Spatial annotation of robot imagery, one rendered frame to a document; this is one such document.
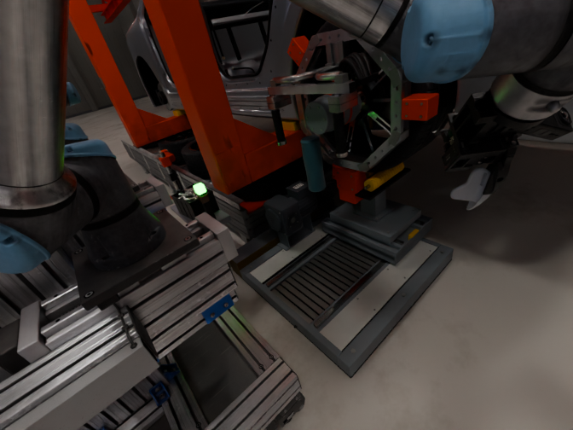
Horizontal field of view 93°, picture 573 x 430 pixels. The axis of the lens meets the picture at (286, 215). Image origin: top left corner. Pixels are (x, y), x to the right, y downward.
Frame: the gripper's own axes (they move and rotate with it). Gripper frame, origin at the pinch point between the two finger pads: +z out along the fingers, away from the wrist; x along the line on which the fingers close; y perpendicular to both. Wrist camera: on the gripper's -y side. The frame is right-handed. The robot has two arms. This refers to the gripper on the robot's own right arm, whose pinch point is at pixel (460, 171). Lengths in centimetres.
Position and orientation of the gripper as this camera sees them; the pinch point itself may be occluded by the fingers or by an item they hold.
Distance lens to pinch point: 61.3
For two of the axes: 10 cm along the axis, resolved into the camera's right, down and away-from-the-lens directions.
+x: 0.7, 9.5, -3.2
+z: 1.3, 3.1, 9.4
